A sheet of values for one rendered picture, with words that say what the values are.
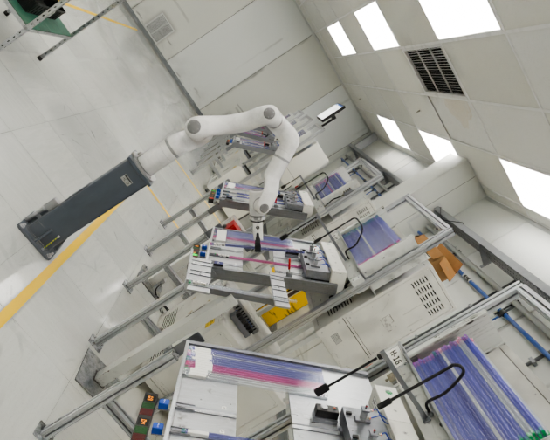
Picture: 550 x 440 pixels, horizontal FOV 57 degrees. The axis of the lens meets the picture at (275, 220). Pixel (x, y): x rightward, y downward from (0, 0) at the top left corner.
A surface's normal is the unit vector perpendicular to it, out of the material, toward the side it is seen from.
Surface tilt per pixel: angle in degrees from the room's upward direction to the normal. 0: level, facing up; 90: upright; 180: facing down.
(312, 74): 90
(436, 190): 90
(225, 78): 90
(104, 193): 90
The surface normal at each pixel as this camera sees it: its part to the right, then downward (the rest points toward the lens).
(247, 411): 0.04, 0.28
